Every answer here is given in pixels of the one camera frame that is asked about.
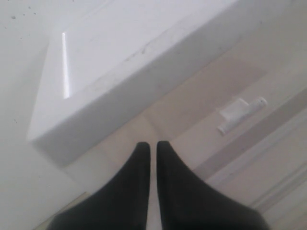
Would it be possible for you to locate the white plastic drawer cabinet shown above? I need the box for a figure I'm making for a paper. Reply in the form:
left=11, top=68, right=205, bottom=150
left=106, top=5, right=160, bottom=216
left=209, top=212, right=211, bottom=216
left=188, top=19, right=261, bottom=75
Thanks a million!
left=28, top=0, right=307, bottom=215

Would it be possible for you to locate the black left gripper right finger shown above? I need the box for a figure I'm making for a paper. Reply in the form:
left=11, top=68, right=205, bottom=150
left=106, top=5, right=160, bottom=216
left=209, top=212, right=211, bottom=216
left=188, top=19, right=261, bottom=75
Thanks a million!
left=156, top=141, right=266, bottom=230

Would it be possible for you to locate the clear top left drawer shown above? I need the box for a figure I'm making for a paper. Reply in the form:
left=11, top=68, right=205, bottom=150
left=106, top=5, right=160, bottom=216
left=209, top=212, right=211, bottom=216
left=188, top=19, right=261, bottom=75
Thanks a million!
left=138, top=33, right=307, bottom=177

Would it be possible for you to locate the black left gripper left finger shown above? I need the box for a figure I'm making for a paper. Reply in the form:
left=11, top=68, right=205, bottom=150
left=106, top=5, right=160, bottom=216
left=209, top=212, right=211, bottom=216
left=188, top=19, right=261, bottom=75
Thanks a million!
left=47, top=142, right=151, bottom=230

